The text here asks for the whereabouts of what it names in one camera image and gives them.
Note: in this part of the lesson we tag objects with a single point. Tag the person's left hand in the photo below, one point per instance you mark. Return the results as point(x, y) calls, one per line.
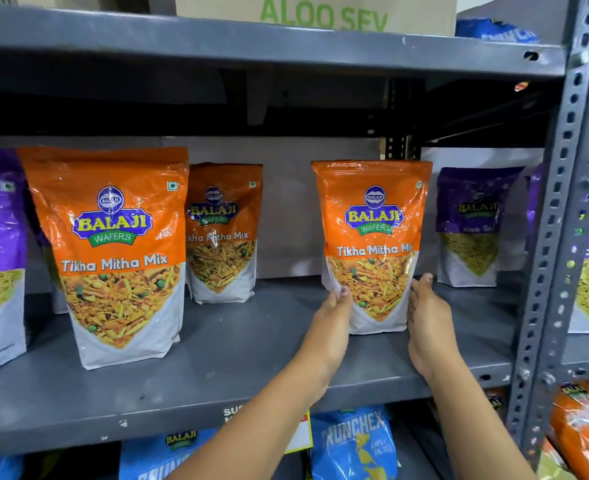
point(327, 339)

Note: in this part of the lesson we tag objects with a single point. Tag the person's right hand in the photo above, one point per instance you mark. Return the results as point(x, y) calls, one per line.
point(429, 334)

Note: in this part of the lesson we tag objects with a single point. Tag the person's left thumb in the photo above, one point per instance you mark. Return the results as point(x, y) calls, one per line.
point(341, 300)

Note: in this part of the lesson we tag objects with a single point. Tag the person's right thumb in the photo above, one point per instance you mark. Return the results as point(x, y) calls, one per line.
point(425, 293)

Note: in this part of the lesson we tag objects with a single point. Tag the orange snack mix pouch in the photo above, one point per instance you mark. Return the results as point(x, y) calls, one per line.
point(222, 229)
point(109, 234)
point(372, 229)

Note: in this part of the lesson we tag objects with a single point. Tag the person's right forearm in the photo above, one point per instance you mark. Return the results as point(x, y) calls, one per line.
point(474, 429)

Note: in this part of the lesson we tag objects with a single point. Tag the person's left forearm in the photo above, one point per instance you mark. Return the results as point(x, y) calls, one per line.
point(254, 434)

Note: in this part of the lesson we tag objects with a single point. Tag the grey metal shelf rack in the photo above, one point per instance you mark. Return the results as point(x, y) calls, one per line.
point(584, 354)
point(224, 354)

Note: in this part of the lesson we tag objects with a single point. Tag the yellow price tag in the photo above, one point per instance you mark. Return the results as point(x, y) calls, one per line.
point(302, 437)

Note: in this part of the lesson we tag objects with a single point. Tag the black shelf label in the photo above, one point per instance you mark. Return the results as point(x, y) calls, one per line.
point(232, 413)

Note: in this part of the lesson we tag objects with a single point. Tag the orange snack packet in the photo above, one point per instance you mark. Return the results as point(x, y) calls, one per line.
point(584, 429)

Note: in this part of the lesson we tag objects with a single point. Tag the blue snack packet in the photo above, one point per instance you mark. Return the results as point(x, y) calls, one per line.
point(494, 30)

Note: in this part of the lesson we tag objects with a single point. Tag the brown cardboard box green print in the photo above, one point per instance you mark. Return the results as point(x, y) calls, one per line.
point(224, 7)

